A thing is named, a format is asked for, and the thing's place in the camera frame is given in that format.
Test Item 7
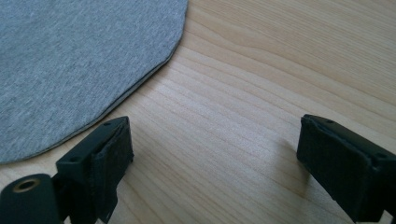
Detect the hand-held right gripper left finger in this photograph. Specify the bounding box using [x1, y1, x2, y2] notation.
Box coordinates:
[55, 116, 135, 224]

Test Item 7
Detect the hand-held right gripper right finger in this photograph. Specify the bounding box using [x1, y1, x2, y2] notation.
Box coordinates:
[295, 114, 396, 224]

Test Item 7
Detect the grey cloth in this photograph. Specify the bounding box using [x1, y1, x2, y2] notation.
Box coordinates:
[0, 0, 190, 165]

